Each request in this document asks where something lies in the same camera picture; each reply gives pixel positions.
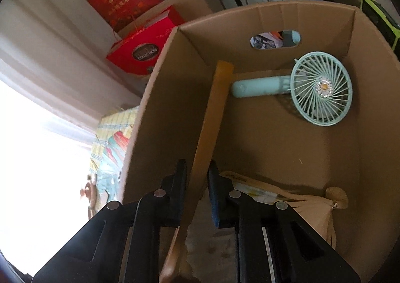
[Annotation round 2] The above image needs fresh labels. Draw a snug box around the pink handheld mini fan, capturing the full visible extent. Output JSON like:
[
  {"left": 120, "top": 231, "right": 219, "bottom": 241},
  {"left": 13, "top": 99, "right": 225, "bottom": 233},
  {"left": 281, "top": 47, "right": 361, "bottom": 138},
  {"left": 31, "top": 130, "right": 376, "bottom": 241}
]
[{"left": 80, "top": 175, "right": 97, "bottom": 219}]

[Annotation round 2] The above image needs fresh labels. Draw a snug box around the open beige paper fan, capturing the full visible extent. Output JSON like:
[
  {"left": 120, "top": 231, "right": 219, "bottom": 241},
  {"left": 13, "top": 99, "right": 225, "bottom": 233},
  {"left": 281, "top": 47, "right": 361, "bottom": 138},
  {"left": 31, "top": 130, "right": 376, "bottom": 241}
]
[{"left": 221, "top": 171, "right": 349, "bottom": 248}]

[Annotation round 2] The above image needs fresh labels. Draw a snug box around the yellow plaid bed sheet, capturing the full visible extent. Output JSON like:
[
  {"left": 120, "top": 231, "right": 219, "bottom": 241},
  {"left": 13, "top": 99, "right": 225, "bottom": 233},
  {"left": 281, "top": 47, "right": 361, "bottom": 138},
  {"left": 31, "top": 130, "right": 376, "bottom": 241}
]
[{"left": 89, "top": 107, "right": 138, "bottom": 211}]

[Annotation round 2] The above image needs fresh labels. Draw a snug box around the large open cardboard box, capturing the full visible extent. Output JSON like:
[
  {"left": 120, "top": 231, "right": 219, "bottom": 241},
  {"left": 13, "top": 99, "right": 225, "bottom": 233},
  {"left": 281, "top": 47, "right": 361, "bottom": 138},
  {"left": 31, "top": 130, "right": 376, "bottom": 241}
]
[{"left": 121, "top": 0, "right": 399, "bottom": 282}]

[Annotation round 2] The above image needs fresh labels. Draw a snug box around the mint green handheld fan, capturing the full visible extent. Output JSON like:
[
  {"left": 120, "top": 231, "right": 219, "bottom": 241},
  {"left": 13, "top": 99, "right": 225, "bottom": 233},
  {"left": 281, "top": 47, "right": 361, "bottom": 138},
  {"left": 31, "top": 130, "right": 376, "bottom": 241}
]
[{"left": 230, "top": 51, "right": 353, "bottom": 127}]

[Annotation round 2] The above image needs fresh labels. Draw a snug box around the white sheer curtain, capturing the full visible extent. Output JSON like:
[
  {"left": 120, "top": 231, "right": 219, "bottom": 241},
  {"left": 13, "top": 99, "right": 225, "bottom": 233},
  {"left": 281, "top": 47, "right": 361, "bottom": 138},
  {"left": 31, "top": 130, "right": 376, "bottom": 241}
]
[{"left": 1, "top": 0, "right": 144, "bottom": 131}]

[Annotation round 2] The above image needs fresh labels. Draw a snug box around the red chocolate gift box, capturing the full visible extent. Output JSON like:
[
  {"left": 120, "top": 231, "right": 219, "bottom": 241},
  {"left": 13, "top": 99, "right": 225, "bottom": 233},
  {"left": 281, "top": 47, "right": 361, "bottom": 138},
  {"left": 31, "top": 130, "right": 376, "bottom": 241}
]
[{"left": 106, "top": 6, "right": 185, "bottom": 77}]

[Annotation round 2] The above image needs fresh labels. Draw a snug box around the brown cardboard box behind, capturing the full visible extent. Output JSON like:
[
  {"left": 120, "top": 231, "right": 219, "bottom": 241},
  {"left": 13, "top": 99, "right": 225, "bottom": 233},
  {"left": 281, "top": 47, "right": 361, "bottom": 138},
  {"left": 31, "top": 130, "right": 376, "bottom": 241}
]
[{"left": 118, "top": 0, "right": 224, "bottom": 38}]

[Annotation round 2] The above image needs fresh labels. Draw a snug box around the green black portable radio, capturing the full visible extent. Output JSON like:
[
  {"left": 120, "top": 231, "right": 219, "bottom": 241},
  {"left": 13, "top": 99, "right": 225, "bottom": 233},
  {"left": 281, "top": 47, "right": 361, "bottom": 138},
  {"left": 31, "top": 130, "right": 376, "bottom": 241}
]
[{"left": 360, "top": 0, "right": 399, "bottom": 52}]

